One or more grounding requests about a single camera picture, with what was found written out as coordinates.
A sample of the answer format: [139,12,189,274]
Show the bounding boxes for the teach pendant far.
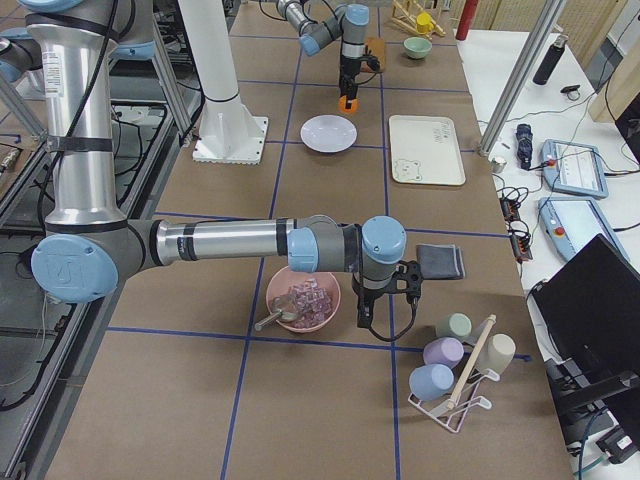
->
[541,139,609,199]

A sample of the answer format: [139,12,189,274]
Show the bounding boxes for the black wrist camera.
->
[395,260,424,304]
[360,44,382,74]

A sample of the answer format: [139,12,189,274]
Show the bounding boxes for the folded dark blue umbrella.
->
[516,123,533,170]

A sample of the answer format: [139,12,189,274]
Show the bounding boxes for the yellow cup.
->
[415,12,435,35]

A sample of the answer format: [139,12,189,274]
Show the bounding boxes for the metal scoop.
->
[254,294,301,331]

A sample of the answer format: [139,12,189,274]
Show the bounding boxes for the teach pendant near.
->
[538,196,629,261]

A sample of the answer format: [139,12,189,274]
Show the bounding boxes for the red bottle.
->
[455,0,479,41]

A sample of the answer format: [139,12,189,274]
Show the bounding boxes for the black water bottle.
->
[532,34,568,86]

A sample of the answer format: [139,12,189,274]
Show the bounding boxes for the white ceramic plate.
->
[300,115,358,153]

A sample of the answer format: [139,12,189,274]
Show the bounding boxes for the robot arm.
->
[258,1,380,114]
[19,1,421,333]

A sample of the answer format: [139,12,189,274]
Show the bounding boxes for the black laptop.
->
[533,234,639,442]

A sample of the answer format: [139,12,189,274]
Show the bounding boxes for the ice cubes in bowl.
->
[284,279,333,329]

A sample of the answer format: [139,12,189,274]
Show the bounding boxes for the wooden peg rack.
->
[391,0,446,40]

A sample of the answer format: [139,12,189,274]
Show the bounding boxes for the beige cup on rack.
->
[478,333,516,375]

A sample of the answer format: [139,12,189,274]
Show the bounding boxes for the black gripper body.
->
[351,272,394,310]
[339,57,361,91]

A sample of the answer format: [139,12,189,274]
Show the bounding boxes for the white wire cup rack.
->
[407,314,501,434]

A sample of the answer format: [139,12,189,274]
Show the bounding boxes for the wooden cutting board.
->
[365,37,386,73]

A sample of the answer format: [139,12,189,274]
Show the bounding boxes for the cream bear serving tray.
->
[389,115,466,187]

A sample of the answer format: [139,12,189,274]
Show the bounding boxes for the aluminium frame post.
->
[478,0,567,158]

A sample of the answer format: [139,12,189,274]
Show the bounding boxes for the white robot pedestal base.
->
[179,0,269,165]

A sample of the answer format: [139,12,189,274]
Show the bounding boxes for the purple cup on rack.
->
[422,337,464,369]

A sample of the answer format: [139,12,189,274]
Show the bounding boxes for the teach pendant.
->
[538,196,629,261]
[541,139,609,199]

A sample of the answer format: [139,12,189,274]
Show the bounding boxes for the green ceramic bowl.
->
[403,37,433,60]

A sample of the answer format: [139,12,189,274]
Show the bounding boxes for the green cup on rack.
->
[435,312,472,341]

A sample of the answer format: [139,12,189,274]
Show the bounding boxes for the folded grey cloth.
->
[416,244,466,280]

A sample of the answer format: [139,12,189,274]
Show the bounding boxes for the blue cup on rack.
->
[409,364,455,401]

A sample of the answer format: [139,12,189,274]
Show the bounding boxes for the small metal cylinder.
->
[490,156,507,174]

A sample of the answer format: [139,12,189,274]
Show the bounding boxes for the orange fruit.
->
[338,98,359,114]

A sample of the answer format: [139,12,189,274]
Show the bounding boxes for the pink bowl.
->
[266,267,341,333]

